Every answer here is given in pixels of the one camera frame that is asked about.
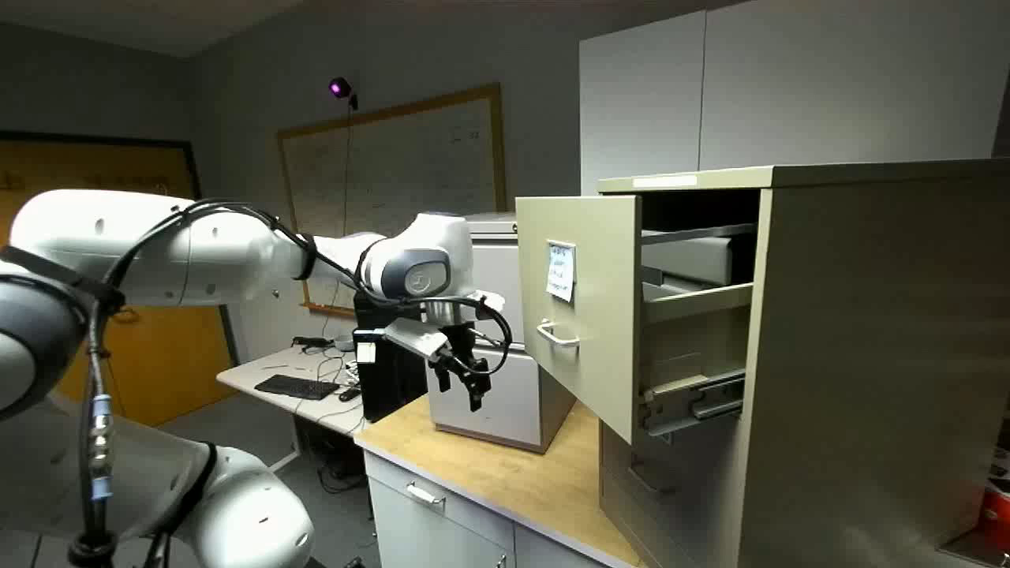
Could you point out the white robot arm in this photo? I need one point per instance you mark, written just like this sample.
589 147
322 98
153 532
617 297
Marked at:
78 257

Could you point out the white wood-top counter cabinet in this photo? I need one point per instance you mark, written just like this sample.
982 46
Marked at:
444 501

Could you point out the wood-framed whiteboard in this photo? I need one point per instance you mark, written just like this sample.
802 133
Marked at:
374 171

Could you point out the red object at right edge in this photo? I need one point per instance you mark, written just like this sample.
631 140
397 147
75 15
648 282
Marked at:
996 506

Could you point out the orange wooden door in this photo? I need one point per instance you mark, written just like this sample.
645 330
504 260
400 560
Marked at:
163 362

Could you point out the purple-lit camera on pole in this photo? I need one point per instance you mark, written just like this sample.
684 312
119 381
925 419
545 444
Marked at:
344 92

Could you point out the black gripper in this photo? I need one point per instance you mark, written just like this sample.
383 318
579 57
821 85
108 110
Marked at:
459 362

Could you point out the beige metal file cabinet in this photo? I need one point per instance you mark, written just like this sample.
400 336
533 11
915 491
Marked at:
876 378

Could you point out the open beige top drawer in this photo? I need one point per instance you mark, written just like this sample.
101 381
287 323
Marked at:
643 320

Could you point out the white wall cabinet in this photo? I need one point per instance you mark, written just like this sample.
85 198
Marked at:
792 82

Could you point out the light grey desk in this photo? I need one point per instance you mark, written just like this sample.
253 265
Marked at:
338 413

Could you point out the grey small file cabinet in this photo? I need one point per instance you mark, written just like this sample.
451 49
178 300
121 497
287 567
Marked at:
521 405

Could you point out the black keyboard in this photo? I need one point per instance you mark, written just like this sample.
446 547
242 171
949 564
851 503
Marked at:
292 386

